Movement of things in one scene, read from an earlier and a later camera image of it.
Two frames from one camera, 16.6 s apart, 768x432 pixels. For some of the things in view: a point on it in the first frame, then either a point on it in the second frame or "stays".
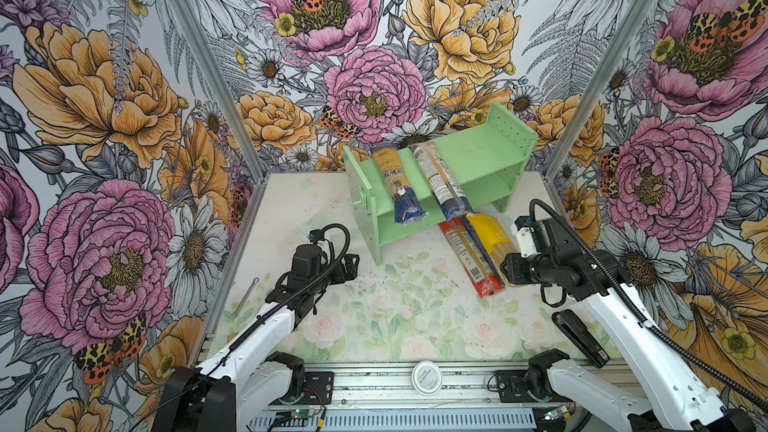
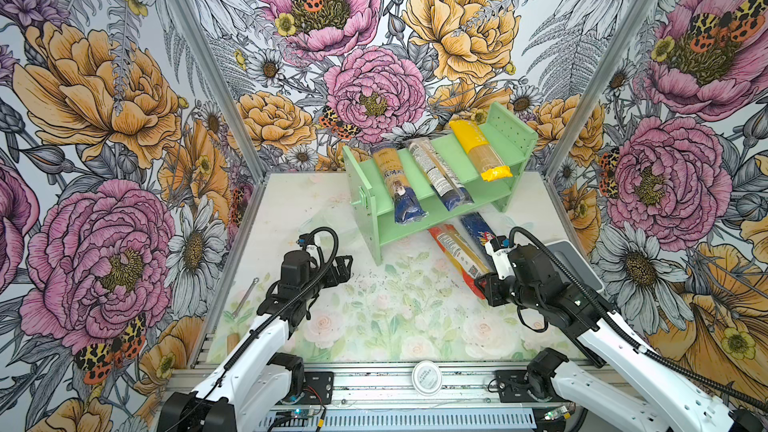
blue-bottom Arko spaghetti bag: (407, 208) stays
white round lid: (427, 378) stays
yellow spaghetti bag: (493, 244) to (482, 154)
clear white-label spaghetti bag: (440, 179) stays
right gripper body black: (536, 269) to (501, 291)
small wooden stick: (255, 280) stays
